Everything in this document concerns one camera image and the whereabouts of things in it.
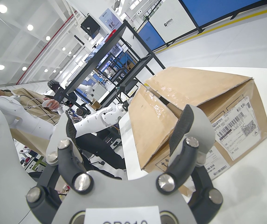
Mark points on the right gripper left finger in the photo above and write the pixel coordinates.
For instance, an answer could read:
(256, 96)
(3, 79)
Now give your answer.
(70, 157)

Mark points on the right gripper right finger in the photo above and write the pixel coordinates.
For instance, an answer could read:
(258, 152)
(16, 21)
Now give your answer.
(200, 131)

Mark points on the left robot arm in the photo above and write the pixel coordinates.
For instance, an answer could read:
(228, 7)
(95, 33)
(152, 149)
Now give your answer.
(93, 120)

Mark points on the black hanging box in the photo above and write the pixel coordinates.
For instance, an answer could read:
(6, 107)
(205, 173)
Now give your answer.
(90, 24)

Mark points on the large brown cardboard carton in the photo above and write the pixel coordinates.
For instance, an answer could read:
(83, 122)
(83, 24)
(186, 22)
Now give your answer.
(152, 122)

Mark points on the robot body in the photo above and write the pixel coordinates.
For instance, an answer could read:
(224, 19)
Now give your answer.
(2, 176)

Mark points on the person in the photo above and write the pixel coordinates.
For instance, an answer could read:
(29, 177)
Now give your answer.
(28, 94)

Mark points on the small blue partition panel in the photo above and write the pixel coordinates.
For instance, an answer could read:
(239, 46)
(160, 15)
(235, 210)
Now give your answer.
(151, 37)

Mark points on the white partition panel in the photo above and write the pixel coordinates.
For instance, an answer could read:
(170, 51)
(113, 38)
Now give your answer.
(173, 22)

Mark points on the black metal rack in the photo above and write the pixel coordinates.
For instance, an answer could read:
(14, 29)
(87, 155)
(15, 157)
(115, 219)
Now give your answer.
(105, 47)

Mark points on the large blue partition panel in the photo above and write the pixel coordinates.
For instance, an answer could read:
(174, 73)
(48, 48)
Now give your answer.
(229, 1)

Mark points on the white hanging banner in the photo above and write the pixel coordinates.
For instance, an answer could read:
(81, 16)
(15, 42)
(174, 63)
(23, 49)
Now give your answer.
(110, 19)

